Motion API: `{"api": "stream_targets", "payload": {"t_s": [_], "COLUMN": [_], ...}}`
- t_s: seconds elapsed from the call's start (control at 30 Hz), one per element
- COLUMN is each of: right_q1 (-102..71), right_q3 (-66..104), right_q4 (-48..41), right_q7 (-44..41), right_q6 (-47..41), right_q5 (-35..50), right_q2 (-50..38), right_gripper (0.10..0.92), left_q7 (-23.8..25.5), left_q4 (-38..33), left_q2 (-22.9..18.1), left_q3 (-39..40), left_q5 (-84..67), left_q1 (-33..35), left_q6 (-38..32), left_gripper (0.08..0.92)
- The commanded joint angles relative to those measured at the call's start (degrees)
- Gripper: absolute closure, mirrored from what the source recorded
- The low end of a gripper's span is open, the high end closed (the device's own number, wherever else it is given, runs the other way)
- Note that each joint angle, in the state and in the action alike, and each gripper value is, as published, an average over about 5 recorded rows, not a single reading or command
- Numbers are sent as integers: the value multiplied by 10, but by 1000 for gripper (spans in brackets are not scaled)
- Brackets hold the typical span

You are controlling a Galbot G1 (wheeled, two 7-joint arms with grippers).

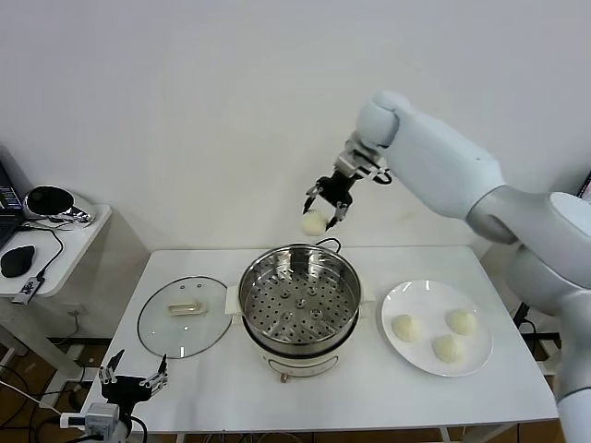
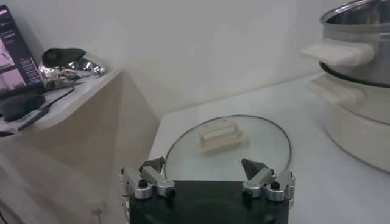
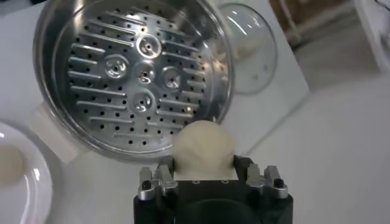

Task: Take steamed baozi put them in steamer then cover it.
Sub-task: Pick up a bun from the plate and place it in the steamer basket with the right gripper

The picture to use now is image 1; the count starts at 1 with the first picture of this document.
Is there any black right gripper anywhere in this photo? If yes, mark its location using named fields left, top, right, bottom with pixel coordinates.
left=302, top=168, right=356, bottom=232

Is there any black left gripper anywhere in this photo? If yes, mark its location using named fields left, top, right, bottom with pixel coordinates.
left=98, top=349, right=168, bottom=405

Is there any white steamed baozi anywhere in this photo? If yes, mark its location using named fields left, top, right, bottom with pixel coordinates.
left=431, top=334, right=465, bottom=365
left=391, top=315, right=424, bottom=343
left=444, top=308, right=478, bottom=337
left=300, top=208, right=330, bottom=236

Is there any perforated steel steamer basket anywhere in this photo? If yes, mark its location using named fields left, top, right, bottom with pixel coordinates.
left=224, top=244, right=376, bottom=350

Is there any round glass pot lid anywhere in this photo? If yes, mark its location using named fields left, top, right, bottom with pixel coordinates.
left=137, top=275, right=234, bottom=360

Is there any grey usb hub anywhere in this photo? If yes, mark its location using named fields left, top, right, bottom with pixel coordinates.
left=12, top=275, right=47, bottom=305

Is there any round white plate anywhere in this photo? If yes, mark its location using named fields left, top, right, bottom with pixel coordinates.
left=380, top=280, right=494, bottom=378

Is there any black computer mouse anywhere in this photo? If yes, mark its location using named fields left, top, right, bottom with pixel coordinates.
left=0, top=245, right=37, bottom=279

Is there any cream electric cooking pot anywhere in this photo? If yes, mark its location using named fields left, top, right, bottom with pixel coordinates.
left=242, top=302, right=373, bottom=385

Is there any chrome and black headset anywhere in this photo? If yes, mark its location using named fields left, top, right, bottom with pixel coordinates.
left=22, top=186, right=97, bottom=227

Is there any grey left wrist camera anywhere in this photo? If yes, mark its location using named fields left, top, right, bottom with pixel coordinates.
left=59, top=401, right=116, bottom=435

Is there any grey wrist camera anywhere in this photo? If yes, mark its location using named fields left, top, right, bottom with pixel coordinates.
left=335, top=138, right=387, bottom=181
left=59, top=401, right=116, bottom=435

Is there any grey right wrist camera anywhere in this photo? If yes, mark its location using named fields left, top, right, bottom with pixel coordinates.
left=335, top=138, right=387, bottom=181

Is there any white floor cable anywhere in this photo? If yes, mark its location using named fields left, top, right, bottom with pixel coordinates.
left=0, top=380, right=61, bottom=413

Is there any black floor cable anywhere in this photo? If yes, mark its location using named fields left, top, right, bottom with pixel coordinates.
left=0, top=364, right=101, bottom=416

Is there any black usb hub cable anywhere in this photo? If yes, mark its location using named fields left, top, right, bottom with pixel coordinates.
left=20, top=221, right=66, bottom=281

